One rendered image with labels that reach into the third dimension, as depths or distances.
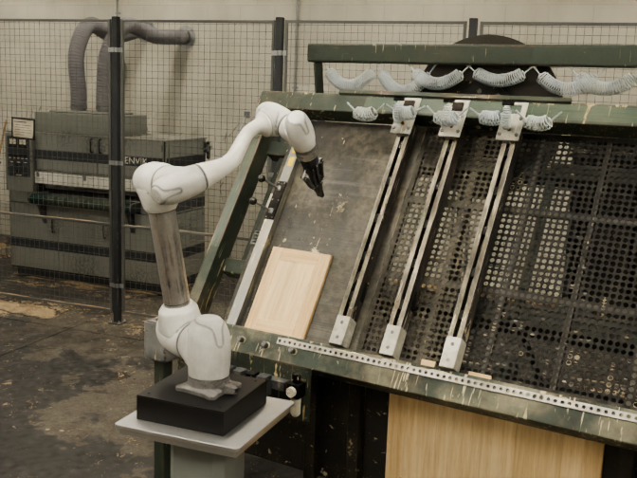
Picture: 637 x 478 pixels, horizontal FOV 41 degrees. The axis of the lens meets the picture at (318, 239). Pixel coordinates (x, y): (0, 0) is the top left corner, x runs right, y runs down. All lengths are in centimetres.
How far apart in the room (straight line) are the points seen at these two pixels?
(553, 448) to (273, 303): 133
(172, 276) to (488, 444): 144
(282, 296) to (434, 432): 88
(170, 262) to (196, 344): 33
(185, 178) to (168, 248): 32
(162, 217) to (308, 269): 91
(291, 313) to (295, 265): 23
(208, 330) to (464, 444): 120
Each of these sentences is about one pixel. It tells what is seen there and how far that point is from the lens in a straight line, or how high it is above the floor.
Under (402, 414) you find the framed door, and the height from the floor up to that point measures 60.
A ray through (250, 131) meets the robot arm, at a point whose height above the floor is 179.
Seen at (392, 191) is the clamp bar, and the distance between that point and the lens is 377.
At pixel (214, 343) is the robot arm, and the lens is 312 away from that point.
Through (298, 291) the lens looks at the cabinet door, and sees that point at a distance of 379.
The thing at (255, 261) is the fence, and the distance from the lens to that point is 394.
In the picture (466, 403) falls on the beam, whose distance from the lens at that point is 331.
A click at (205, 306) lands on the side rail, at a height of 93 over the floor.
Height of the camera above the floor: 196
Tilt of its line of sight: 10 degrees down
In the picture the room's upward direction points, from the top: 2 degrees clockwise
